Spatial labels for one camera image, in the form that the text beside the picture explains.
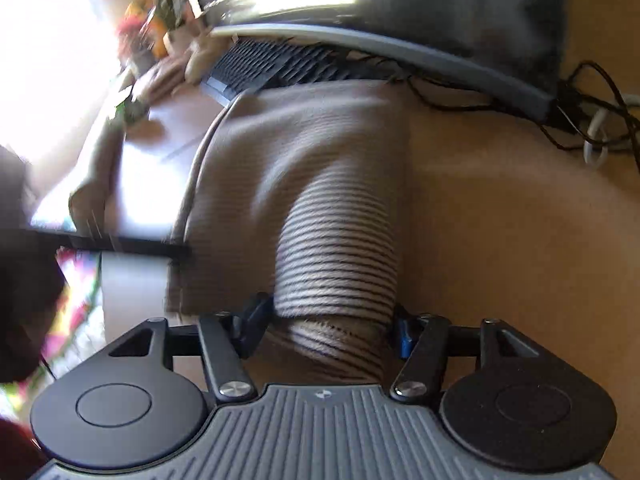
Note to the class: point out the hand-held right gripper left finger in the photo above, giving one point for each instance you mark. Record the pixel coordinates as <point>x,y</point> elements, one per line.
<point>256,312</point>

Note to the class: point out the black curved computer monitor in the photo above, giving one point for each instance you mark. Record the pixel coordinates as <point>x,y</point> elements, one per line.
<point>400,5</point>

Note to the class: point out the colourful floor mat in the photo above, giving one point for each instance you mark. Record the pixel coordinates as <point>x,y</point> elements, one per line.
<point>75,305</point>

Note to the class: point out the grey striped long-sleeve shirt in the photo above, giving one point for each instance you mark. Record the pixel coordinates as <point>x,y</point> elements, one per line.
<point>310,200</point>

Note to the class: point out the black computer keyboard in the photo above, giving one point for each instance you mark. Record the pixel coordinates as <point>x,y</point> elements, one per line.
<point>280,67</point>

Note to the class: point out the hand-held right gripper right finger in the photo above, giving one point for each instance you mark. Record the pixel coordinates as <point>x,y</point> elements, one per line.
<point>404,334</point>

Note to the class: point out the beige plush toy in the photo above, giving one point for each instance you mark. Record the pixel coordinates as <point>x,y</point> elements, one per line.
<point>202,62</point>

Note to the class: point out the colourful toy figures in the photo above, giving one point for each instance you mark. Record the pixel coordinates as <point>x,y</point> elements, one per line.
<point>155,15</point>

